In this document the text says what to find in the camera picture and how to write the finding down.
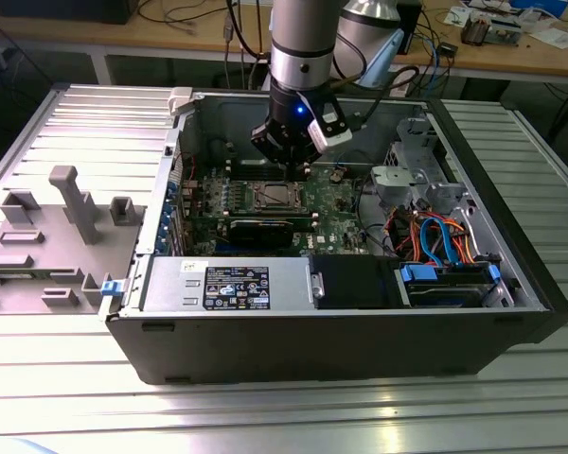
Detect metal socket cover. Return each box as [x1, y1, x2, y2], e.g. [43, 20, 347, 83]
[255, 183, 300, 208]

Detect black wire with connector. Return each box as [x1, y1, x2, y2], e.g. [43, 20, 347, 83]
[333, 148, 378, 171]

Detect black graphics card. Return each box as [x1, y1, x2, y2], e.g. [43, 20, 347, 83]
[226, 217, 295, 248]

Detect hard disk in blue carrier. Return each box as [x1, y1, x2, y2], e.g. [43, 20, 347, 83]
[395, 262, 501, 308]

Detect gray parts rack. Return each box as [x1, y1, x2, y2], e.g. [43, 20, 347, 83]
[0, 165, 148, 316]

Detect orange wire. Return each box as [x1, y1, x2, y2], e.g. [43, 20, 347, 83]
[442, 217, 479, 262]

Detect silver metal drive cage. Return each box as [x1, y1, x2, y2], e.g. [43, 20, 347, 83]
[368, 116, 477, 214]

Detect CPU socket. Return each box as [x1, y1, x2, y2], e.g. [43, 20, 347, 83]
[248, 181, 309, 211]

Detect gray case latch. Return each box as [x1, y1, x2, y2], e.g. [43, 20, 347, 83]
[168, 87, 205, 117]

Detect black PC case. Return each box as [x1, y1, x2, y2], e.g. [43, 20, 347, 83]
[104, 87, 568, 387]

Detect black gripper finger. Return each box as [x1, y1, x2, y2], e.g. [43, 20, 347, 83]
[250, 119, 295, 182]
[292, 126, 324, 182]

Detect large black box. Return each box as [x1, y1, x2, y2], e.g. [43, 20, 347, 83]
[0, 0, 133, 25]

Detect wooden desk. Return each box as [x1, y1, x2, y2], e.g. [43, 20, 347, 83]
[0, 0, 568, 86]

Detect red wire bundle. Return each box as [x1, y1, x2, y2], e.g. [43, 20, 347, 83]
[385, 207, 425, 254]

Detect green motherboard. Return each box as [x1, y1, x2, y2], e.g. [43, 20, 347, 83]
[179, 160, 384, 259]

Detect circuit module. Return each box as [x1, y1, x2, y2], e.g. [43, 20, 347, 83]
[489, 16, 524, 46]

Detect blue card retainer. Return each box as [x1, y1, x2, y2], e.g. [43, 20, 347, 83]
[154, 167, 180, 256]

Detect blue wire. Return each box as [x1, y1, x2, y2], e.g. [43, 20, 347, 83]
[418, 215, 460, 266]

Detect white paper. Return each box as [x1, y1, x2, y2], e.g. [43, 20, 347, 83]
[539, 26, 568, 48]

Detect metal finned heat sink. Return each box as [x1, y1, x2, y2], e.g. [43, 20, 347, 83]
[461, 13, 491, 46]

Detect silver power supply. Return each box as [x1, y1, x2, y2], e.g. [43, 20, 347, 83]
[139, 254, 313, 313]

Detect white camera with black bracket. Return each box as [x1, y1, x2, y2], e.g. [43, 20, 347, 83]
[306, 96, 354, 155]

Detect silver CPU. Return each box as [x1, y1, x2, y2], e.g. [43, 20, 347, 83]
[264, 186, 293, 204]

